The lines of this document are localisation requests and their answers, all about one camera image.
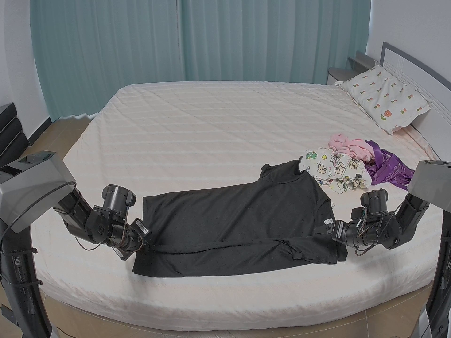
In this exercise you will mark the grey bedside table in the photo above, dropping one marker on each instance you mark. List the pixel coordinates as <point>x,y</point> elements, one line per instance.
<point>338,75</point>

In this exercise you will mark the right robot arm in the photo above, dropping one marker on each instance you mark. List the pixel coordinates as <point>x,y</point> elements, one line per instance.
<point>405,220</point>

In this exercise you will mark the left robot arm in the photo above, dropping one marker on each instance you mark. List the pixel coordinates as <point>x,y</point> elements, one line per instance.
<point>35,188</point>

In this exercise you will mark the white printed garment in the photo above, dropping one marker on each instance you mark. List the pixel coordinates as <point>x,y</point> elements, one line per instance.
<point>334,169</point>

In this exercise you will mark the blue-green curtain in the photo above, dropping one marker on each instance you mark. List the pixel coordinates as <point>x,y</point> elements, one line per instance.
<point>105,30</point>

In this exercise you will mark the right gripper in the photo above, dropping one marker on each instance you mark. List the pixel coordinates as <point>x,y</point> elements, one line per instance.
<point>348,234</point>

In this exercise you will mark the pink garment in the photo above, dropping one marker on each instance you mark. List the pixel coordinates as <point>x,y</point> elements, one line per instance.
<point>352,146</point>

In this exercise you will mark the small black box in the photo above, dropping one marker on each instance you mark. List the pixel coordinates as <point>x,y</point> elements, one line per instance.
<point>4,313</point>

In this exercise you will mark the black T-shirt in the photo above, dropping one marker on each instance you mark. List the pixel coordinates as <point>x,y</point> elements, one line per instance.
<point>229,224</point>

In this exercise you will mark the white printed pillow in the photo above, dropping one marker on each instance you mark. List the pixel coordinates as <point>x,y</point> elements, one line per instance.
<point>386,97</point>

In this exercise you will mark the black chest of drawers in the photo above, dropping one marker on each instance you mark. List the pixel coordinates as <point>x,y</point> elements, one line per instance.
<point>10,136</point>

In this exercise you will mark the bed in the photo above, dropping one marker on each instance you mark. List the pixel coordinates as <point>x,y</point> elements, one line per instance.
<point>211,118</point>

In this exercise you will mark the purple satin garment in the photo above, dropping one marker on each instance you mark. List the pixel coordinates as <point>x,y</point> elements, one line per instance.
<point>391,169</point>

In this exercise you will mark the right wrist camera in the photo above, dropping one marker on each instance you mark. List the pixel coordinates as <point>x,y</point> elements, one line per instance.
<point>357,216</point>

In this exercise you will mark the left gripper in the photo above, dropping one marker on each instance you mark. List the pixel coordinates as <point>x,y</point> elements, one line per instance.
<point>132,241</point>

